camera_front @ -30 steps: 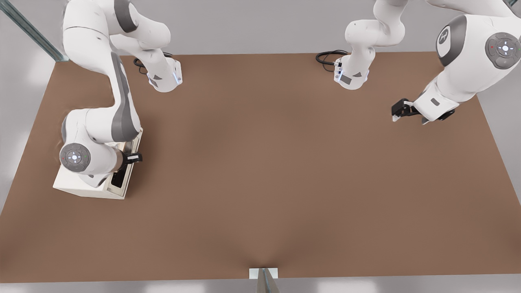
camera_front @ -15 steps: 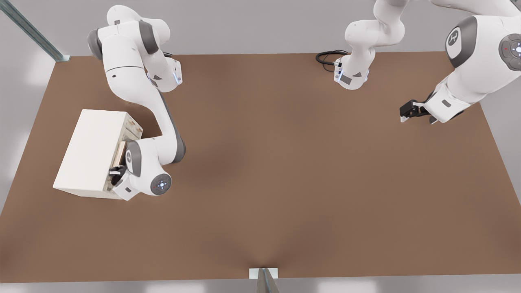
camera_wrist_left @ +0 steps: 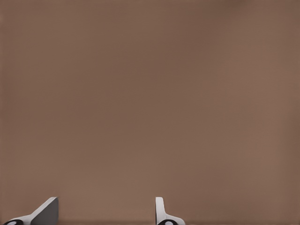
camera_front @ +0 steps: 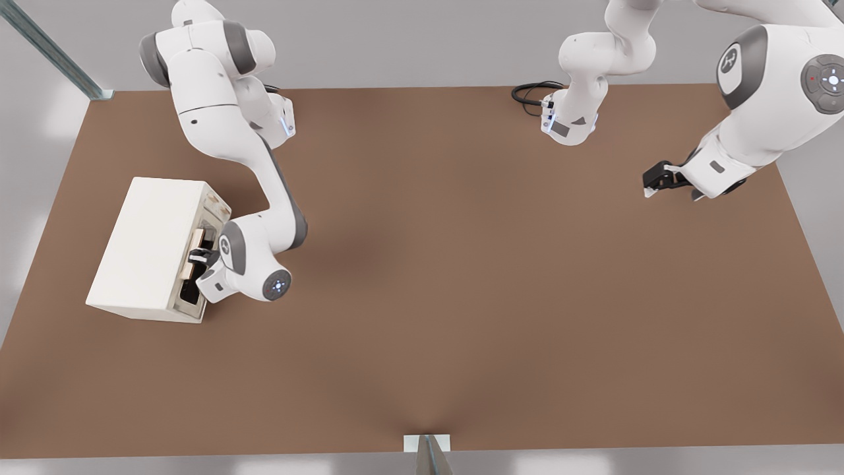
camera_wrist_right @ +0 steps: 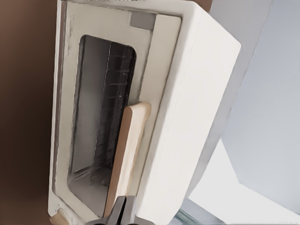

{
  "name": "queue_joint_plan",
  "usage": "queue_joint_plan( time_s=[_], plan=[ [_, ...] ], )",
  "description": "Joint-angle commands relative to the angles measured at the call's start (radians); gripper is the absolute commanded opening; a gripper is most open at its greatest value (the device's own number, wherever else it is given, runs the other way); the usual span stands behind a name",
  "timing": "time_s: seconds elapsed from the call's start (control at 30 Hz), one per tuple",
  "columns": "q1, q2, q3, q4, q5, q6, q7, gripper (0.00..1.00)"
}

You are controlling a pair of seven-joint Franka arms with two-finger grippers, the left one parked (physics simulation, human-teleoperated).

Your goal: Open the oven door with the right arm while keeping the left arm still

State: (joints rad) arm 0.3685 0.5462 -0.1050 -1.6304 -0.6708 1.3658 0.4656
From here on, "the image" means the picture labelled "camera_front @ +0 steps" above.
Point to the white oven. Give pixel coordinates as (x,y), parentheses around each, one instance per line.
(148,247)

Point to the silver frame post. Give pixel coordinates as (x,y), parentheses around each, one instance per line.
(56,56)
(428,452)

